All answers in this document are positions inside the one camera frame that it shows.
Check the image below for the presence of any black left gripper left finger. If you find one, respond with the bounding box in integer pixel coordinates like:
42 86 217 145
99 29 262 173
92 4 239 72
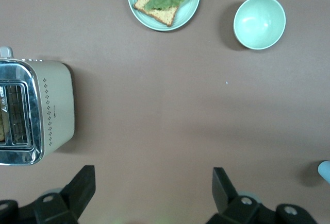
0 165 96 224

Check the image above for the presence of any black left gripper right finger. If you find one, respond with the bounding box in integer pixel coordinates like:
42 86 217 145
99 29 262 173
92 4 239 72
205 167 318 224

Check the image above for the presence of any light blue plastic cup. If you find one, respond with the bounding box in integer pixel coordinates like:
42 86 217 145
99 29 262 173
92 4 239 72
317 160 330 186

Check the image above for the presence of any beige and chrome toaster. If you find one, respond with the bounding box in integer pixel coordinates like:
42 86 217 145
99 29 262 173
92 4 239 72
0 46 75 167

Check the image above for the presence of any pale green bowl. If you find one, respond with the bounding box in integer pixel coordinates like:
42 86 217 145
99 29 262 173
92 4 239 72
233 0 287 50

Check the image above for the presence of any pale green plate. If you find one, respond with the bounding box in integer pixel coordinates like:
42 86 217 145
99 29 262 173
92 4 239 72
127 0 201 31

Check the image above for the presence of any brown bread slice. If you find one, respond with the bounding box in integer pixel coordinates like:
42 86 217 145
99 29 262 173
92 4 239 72
133 0 181 27

